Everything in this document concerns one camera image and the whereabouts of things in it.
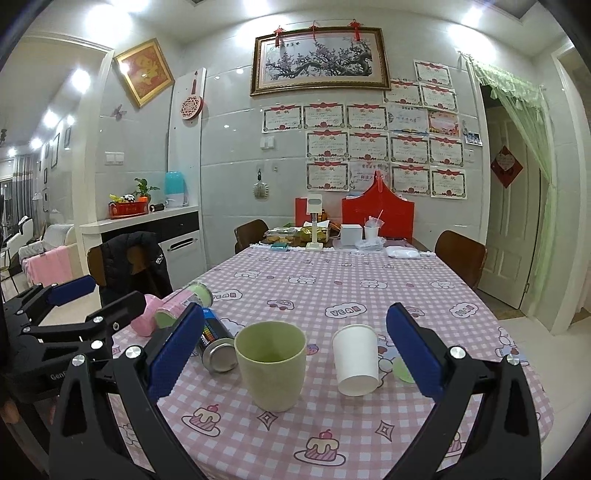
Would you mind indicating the red round hanging ornament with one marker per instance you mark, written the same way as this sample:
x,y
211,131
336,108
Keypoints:
x,y
191,106

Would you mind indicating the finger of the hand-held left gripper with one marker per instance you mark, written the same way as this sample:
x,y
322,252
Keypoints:
x,y
122,308
71,289

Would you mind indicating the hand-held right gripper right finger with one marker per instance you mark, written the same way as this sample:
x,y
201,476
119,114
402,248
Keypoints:
x,y
411,355

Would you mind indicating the red hanging knot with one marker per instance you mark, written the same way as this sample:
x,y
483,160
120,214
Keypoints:
x,y
314,30
277,37
356,30

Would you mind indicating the clear cup with straws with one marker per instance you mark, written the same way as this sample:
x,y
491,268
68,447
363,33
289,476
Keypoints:
x,y
373,230

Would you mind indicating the white cube box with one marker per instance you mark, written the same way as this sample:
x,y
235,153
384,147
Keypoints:
x,y
351,234

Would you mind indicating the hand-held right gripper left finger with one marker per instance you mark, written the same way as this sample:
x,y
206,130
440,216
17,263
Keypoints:
x,y
178,353

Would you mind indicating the wall of award certificates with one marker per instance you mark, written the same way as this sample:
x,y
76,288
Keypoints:
x,y
369,147

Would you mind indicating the white stand device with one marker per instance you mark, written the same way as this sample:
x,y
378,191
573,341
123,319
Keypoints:
x,y
315,230

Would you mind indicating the light green plastic cup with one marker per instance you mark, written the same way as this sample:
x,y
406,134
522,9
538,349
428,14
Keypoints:
x,y
270,374

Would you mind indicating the brown wooden chair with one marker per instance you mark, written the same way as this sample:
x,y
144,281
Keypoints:
x,y
249,233
461,256
136,258

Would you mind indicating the dark printed metal can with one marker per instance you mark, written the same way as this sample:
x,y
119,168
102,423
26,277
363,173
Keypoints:
x,y
220,356

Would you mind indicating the butterfly wall sticker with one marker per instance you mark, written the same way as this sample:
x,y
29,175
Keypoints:
x,y
117,112

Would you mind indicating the white panel door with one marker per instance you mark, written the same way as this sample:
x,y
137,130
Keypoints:
x,y
505,240

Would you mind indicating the gold framed red picture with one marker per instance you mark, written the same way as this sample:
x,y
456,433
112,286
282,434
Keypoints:
x,y
143,71

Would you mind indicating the small teal box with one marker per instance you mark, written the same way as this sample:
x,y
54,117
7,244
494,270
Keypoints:
x,y
280,248

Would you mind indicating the red diamond door decoration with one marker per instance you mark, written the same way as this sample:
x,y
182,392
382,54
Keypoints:
x,y
507,167

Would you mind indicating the white and black sideboard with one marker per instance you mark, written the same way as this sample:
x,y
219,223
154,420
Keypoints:
x,y
184,249

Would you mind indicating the potted green plant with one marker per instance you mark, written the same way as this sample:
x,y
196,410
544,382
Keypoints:
x,y
145,189

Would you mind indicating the white paper cup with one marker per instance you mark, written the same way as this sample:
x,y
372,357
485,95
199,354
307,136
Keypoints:
x,y
355,364

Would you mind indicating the red tray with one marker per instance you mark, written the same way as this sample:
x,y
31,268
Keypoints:
x,y
128,211

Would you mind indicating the framed plum blossom painting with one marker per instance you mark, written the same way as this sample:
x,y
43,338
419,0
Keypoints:
x,y
318,60

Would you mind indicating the pink blanket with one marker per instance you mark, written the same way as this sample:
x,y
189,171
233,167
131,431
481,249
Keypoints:
x,y
48,265

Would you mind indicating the small wall photo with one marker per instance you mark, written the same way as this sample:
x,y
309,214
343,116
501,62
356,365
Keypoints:
x,y
472,138

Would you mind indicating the white sofa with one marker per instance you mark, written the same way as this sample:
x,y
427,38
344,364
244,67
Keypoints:
x,y
62,235

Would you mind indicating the blue and white humidifier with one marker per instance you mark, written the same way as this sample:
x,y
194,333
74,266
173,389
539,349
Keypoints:
x,y
175,187

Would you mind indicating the green lace curtain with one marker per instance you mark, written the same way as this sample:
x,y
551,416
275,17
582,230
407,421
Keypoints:
x,y
538,138

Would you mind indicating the pale green cup grey rim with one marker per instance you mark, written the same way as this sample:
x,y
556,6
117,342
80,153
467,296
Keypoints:
x,y
199,293

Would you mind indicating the white double wall switch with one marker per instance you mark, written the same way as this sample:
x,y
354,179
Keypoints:
x,y
114,158

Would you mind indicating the black jacket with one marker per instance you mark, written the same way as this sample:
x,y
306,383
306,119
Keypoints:
x,y
157,272

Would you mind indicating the plain pink cup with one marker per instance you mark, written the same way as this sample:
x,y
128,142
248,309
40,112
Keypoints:
x,y
144,316

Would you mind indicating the light green round lid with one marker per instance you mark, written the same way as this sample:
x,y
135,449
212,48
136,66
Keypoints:
x,y
402,371

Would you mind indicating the grey striped curtain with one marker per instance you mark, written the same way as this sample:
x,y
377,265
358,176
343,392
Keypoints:
x,y
25,184

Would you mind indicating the red gift bag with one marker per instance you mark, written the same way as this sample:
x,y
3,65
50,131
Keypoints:
x,y
392,207

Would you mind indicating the hanging grey brush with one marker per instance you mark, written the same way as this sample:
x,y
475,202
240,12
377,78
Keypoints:
x,y
261,188

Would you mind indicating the red box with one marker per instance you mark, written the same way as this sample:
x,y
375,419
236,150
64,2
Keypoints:
x,y
301,210

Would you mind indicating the clear food container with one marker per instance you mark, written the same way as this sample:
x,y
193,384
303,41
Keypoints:
x,y
281,235

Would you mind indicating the white packet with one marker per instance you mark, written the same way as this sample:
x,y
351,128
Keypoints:
x,y
401,252

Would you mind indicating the pink ribbed cup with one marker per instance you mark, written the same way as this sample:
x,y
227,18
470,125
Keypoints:
x,y
173,308

